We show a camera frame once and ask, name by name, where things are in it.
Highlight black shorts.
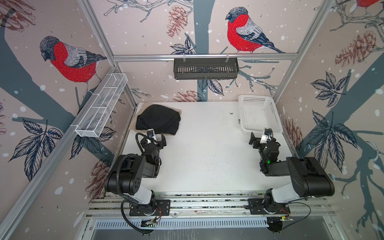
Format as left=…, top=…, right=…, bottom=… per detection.
left=135, top=104, right=182, bottom=136

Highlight white plastic laundry basket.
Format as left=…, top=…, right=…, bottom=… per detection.
left=238, top=95, right=283, bottom=136

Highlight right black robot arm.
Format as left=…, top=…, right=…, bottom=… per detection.
left=249, top=128, right=335, bottom=213

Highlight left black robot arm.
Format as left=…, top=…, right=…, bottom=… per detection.
left=104, top=129, right=167, bottom=216

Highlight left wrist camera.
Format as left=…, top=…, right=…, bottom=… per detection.
left=147, top=134, right=157, bottom=144

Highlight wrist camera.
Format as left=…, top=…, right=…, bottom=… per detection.
left=147, top=134, right=157, bottom=144
left=260, top=134, right=270, bottom=144

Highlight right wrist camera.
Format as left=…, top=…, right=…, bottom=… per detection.
left=260, top=134, right=270, bottom=144

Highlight white wire mesh shelf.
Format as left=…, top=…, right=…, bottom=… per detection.
left=75, top=73, right=128, bottom=138

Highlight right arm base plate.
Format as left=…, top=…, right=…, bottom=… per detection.
left=247, top=198, right=291, bottom=215

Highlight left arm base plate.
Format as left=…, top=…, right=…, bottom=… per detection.
left=129, top=200, right=171, bottom=217

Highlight black hanging wire basket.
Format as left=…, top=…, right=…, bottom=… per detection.
left=174, top=58, right=239, bottom=80

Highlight aluminium mounting rail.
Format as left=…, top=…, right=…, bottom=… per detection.
left=85, top=191, right=336, bottom=219

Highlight horizontal aluminium frame bar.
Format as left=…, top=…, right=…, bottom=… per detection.
left=113, top=53, right=299, bottom=63

